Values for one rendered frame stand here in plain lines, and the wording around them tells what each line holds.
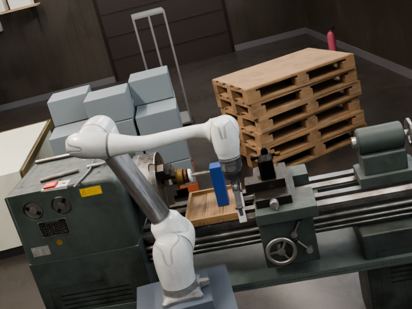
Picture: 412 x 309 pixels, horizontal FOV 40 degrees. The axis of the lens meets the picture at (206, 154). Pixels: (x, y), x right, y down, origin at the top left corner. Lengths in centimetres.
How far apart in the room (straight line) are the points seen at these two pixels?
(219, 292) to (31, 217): 104
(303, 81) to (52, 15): 728
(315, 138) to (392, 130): 275
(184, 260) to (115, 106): 287
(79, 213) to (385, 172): 155
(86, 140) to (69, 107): 325
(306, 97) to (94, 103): 199
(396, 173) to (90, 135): 153
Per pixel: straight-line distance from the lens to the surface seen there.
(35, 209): 296
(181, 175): 296
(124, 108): 511
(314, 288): 380
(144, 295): 273
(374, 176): 297
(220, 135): 222
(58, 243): 302
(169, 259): 241
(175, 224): 257
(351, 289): 375
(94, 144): 230
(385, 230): 297
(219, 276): 270
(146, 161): 293
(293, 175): 311
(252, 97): 521
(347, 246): 314
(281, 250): 286
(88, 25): 1178
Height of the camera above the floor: 218
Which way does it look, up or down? 20 degrees down
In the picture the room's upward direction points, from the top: 14 degrees counter-clockwise
